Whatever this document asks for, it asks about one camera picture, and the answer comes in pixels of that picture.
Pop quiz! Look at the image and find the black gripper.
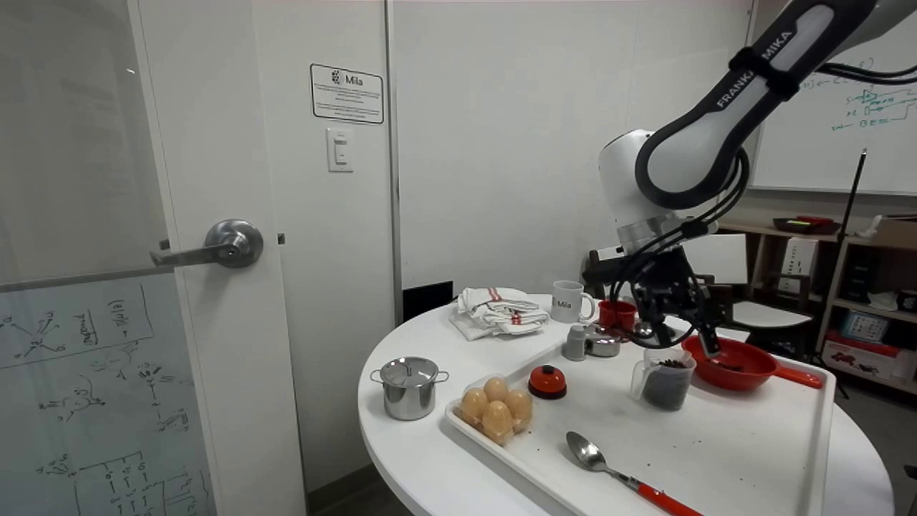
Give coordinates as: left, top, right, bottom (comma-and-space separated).
610, 240, 724, 355

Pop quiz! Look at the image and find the clear plastic jug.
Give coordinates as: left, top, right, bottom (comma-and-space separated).
630, 344, 700, 415

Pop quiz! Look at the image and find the red bowl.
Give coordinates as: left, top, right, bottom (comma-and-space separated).
680, 334, 779, 395

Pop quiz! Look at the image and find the small steel cup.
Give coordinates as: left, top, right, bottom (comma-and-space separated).
585, 328, 624, 361

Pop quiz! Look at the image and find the white board panel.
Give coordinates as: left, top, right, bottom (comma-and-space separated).
680, 229, 754, 291

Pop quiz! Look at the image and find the small metal shaker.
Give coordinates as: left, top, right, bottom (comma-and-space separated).
558, 325, 590, 364

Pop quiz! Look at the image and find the white mug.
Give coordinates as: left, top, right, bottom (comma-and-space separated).
548, 279, 600, 328

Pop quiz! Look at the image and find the white rectangular tray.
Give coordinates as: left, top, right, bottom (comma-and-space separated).
439, 328, 839, 516

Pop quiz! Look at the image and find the orange call bell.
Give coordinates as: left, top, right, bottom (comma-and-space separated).
524, 361, 571, 402

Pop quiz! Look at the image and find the white cloth with red stripes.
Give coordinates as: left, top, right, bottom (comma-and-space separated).
451, 283, 557, 344

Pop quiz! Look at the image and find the wooden shelf unit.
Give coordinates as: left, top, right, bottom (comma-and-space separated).
717, 213, 917, 395

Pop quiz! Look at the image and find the black thin pole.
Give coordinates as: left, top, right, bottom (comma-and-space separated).
810, 147, 870, 359

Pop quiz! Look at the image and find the white door sign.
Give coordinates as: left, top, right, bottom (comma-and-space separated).
306, 61, 386, 129

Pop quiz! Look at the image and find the white door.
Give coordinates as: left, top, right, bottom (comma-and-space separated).
124, 0, 405, 516

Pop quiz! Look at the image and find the whiteboard with drawings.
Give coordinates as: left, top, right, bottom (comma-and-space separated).
0, 269, 218, 516

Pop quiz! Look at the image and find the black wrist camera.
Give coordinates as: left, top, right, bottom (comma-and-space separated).
578, 245, 635, 292

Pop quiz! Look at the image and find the red handled fork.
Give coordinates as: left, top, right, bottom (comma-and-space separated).
771, 359, 830, 394

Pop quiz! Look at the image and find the red handled metal spoon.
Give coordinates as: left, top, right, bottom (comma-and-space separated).
562, 427, 706, 516

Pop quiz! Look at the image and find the large wall whiteboard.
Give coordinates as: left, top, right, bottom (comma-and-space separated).
749, 18, 917, 200

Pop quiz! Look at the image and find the steel pot with handles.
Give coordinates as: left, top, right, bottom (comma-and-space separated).
367, 355, 452, 424

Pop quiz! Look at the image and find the white light switch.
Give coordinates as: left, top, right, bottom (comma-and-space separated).
323, 129, 356, 176

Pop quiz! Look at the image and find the silver door lever handle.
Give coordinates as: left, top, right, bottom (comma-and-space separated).
145, 219, 267, 272

